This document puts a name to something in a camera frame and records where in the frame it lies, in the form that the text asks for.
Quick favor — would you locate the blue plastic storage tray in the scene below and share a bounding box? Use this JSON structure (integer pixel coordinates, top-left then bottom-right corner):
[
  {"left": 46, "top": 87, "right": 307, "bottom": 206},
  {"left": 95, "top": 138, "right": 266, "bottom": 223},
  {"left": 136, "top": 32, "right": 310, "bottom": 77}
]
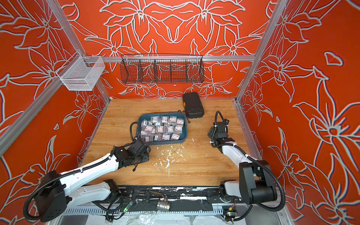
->
[{"left": 136, "top": 112, "right": 188, "bottom": 145}]

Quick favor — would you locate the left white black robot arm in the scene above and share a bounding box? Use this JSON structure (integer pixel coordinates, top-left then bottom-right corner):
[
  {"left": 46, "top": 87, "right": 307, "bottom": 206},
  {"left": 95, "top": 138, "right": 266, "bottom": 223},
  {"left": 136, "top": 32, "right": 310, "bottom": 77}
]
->
[{"left": 22, "top": 122, "right": 151, "bottom": 222}]

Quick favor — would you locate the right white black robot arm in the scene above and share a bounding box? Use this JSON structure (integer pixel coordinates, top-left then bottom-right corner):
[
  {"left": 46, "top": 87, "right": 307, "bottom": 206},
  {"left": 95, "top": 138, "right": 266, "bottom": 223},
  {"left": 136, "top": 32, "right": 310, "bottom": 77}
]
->
[{"left": 208, "top": 111, "right": 286, "bottom": 212}]

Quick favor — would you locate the paper clip box front left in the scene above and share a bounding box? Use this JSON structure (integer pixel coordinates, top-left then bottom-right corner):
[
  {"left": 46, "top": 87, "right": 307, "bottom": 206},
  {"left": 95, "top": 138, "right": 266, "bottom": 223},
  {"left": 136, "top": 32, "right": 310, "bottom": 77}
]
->
[{"left": 162, "top": 134, "right": 171, "bottom": 141}]

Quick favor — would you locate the paper clip box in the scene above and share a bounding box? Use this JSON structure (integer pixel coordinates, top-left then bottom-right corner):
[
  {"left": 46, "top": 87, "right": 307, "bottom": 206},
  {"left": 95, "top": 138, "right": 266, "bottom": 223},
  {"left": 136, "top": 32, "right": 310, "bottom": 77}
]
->
[
  {"left": 171, "top": 134, "right": 180, "bottom": 140},
  {"left": 162, "top": 134, "right": 171, "bottom": 141},
  {"left": 151, "top": 116, "right": 159, "bottom": 124}
]

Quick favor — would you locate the paper clip box back left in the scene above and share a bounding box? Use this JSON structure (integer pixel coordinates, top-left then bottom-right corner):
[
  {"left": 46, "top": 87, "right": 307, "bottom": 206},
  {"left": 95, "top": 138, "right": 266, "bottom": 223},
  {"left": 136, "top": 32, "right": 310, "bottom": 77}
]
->
[{"left": 151, "top": 116, "right": 159, "bottom": 124}]

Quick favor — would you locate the paper clip box front right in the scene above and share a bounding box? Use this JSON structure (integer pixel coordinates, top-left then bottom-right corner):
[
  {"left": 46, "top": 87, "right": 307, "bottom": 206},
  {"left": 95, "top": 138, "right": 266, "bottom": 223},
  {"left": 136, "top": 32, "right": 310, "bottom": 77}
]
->
[{"left": 171, "top": 134, "right": 180, "bottom": 140}]

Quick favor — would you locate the black tool case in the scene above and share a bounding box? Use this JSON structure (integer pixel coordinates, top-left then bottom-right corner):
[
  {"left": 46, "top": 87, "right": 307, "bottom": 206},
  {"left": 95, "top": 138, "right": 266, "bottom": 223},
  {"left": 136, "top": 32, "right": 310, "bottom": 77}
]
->
[{"left": 182, "top": 92, "right": 204, "bottom": 119}]

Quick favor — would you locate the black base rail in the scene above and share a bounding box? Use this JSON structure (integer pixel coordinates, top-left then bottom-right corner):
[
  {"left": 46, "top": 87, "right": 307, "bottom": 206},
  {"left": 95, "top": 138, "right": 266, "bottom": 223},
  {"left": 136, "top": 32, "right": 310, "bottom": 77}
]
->
[{"left": 98, "top": 185, "right": 244, "bottom": 214}]

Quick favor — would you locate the black wire wall basket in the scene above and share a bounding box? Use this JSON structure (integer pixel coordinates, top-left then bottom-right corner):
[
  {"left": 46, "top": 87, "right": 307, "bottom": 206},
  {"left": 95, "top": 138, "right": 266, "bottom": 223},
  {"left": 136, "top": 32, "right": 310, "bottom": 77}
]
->
[{"left": 120, "top": 54, "right": 205, "bottom": 84}]

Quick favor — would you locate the white wire wall basket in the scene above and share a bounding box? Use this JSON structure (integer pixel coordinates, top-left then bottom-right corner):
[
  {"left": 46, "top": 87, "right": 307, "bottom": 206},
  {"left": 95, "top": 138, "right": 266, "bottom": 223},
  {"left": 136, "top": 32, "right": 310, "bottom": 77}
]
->
[{"left": 55, "top": 52, "right": 105, "bottom": 91}]

